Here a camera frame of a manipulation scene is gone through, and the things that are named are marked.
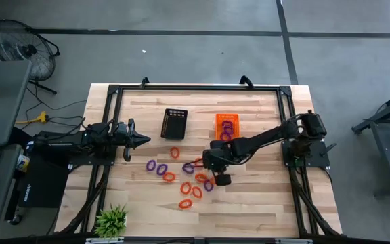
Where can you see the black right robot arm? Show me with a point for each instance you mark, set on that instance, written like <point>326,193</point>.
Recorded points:
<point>266,137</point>

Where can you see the black plastic basket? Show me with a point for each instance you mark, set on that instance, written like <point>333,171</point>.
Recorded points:
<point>174,128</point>

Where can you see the green plant in white pot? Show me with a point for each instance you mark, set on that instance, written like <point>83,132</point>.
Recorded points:
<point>110,222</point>

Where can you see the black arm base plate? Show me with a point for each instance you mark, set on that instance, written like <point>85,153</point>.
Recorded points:
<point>80,159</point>
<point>317,159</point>

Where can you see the black metal cart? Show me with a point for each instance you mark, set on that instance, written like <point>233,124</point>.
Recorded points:
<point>389,162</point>

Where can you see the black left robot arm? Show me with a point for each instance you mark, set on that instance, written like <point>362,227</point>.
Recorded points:
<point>63,140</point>

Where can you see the drink can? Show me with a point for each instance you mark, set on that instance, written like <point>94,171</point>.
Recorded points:
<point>22,163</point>

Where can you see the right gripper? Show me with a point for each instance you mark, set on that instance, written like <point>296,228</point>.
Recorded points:
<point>218,159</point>

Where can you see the black floor fan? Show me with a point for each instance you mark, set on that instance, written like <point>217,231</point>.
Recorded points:
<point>29,50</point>

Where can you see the black box with white logo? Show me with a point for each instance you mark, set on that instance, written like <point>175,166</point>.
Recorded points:
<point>46,183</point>

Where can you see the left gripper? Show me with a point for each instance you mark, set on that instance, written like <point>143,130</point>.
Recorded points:
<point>127,139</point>

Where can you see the orange plastic basket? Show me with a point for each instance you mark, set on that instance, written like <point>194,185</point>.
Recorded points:
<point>219,117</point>

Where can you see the black aluminium table frame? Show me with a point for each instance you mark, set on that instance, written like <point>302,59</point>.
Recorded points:
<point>198,88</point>

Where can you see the silver aluminium bracket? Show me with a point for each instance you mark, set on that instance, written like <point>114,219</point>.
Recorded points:
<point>103,240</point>
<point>293,241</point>

